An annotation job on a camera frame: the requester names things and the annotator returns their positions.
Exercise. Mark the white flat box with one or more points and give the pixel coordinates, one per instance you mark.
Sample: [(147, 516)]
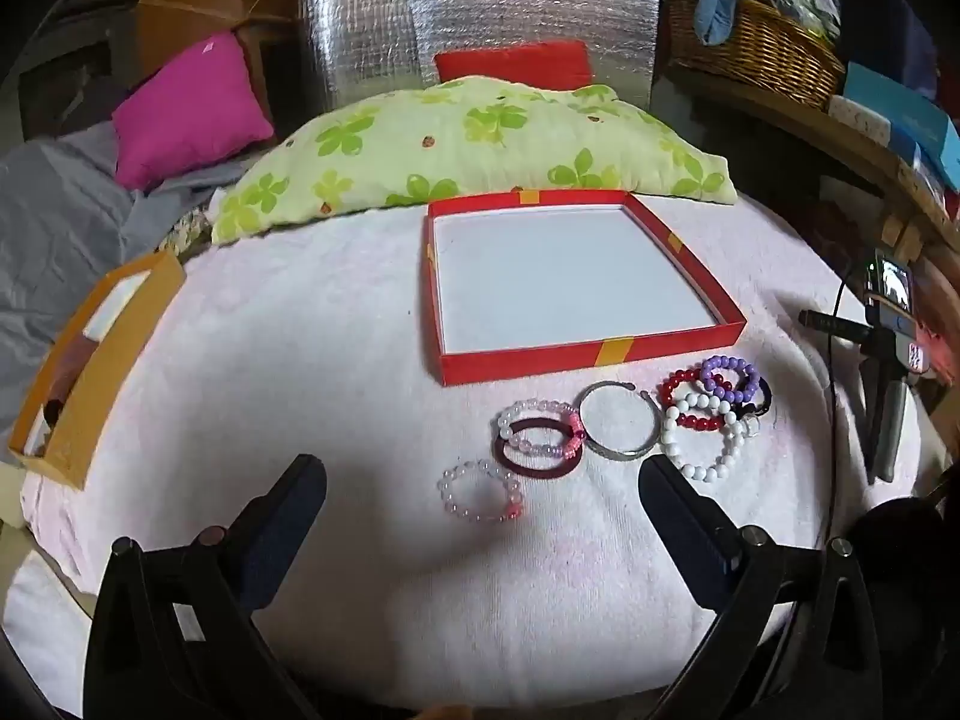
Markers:
[(859, 116)]

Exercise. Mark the wooden shelf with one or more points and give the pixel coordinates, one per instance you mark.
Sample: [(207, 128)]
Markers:
[(825, 135)]

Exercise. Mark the silver bangle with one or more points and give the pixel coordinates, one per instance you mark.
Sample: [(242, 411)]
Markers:
[(596, 439)]

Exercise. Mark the orange cardboard box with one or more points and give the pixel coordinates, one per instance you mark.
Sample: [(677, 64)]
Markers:
[(97, 390)]

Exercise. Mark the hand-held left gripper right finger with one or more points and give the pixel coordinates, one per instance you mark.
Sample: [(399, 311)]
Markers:
[(679, 525)]

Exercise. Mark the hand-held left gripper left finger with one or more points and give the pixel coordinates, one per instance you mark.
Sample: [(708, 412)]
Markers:
[(289, 517)]

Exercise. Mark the red shallow cardboard box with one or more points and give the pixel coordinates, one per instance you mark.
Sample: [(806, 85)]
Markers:
[(562, 277)]

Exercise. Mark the blue flat box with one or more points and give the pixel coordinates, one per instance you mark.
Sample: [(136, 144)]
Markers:
[(892, 101)]

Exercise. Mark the green floral pillow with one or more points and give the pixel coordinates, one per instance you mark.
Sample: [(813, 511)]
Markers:
[(450, 142)]

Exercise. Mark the red cushion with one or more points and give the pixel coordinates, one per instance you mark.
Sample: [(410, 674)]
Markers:
[(510, 64)]

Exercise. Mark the blue cloth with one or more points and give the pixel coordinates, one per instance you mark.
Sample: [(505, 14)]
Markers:
[(720, 0)]

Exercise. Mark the silver foil insulation sheet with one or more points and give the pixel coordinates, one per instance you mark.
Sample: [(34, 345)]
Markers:
[(480, 7)]

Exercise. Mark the small black tripod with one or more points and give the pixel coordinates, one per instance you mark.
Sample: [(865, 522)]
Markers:
[(885, 420)]

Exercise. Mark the grey blanket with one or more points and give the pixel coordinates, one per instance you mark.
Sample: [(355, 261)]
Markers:
[(60, 225)]

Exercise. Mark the wicker basket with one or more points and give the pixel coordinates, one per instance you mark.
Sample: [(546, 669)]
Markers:
[(765, 52)]

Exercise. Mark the magenta pillow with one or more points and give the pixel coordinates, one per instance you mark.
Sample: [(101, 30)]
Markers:
[(187, 112)]

